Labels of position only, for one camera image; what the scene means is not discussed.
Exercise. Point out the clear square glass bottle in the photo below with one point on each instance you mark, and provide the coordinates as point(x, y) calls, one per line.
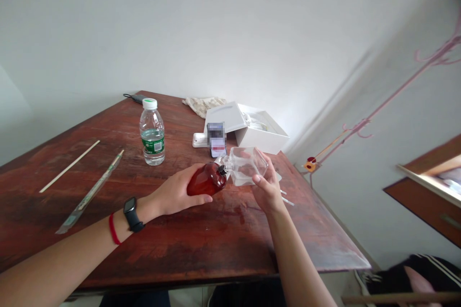
point(246, 166)

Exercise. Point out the amber round bottle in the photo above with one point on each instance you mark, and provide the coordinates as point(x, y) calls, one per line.
point(207, 181)

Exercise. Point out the clear plastic packaging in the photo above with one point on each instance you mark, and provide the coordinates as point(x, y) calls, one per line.
point(260, 121)

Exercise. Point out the white power adapter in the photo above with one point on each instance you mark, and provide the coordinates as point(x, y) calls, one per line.
point(198, 140)

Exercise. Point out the beige crumpled cloth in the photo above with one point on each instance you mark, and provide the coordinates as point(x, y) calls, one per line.
point(203, 105)

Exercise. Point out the yellow red toy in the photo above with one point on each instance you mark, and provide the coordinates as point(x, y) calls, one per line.
point(310, 164)

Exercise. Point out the brown wooden cabinet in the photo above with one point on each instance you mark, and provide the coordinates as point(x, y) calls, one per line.
point(428, 195)

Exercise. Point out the person's legs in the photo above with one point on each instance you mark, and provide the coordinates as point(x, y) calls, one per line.
point(144, 299)

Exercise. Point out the white box lid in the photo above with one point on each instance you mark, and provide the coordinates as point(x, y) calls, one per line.
point(225, 116)

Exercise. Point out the person's left hand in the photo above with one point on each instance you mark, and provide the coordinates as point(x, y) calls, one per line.
point(169, 195)

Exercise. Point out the chopsticks in clear sleeve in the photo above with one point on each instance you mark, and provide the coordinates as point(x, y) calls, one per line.
point(94, 188)

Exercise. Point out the pink coat rack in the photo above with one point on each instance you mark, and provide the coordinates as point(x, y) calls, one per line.
point(392, 96)

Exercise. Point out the black smartphone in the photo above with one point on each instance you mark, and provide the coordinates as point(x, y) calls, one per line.
point(218, 151)

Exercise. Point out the bare wooden stick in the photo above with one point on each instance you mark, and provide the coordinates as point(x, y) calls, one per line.
point(70, 166)

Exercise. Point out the plastic water bottle green label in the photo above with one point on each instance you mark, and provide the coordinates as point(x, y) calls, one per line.
point(152, 134)

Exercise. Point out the white thin sticks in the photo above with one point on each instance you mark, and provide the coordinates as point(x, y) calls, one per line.
point(287, 199)

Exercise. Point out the person's right hand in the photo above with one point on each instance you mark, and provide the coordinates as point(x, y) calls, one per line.
point(270, 192)

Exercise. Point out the white cardboard box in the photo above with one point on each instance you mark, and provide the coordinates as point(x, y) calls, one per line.
point(263, 139)

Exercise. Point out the wooden pole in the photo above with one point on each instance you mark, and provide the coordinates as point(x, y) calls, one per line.
point(396, 297)

